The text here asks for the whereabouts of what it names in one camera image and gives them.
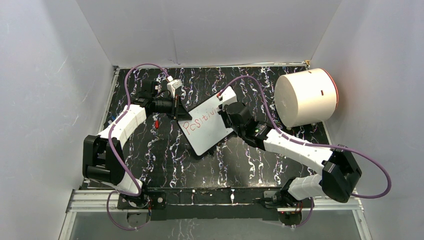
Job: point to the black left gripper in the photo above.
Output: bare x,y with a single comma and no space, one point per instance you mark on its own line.
178,111

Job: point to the small white whiteboard black frame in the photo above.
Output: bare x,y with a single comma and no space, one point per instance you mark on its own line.
206,128

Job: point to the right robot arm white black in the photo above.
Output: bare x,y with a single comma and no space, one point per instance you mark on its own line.
336,171

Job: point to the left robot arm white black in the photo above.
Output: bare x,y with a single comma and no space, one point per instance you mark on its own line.
103,158

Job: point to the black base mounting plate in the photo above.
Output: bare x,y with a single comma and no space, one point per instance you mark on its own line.
212,203

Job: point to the white cylindrical drum red rim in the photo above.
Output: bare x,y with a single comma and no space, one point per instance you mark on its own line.
305,97

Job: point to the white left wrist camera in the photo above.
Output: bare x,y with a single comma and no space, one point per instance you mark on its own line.
172,85

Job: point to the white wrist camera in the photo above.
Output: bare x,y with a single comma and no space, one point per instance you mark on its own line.
172,85
227,97

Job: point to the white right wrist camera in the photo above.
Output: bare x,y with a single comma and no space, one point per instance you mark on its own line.
227,97

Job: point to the aluminium front frame rail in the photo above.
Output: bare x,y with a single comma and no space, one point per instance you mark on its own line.
95,215

